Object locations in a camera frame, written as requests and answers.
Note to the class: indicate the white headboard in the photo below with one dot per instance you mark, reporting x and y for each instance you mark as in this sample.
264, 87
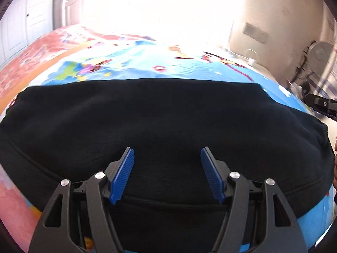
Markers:
71, 8

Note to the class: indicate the grey round fan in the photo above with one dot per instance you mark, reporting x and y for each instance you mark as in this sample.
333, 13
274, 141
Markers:
320, 55

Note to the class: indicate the black pants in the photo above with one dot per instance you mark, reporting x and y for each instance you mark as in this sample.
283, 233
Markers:
168, 116

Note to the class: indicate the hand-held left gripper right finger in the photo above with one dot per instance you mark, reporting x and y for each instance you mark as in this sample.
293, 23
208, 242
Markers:
212, 174

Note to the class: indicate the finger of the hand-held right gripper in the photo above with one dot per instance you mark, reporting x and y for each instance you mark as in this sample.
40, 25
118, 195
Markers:
321, 102

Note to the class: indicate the colourful printed bedsheet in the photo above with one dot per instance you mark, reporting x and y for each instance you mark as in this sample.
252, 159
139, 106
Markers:
184, 63

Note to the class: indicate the white wardrobe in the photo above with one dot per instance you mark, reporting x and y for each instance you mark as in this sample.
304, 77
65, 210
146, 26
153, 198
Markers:
34, 13

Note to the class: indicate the red floral quilt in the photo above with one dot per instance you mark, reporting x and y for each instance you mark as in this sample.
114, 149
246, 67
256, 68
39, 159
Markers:
39, 55

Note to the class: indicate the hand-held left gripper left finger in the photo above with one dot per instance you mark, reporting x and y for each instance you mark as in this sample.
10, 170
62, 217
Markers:
122, 174

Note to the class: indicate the grey wall plate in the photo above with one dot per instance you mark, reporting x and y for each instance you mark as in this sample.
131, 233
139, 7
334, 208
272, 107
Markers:
255, 33

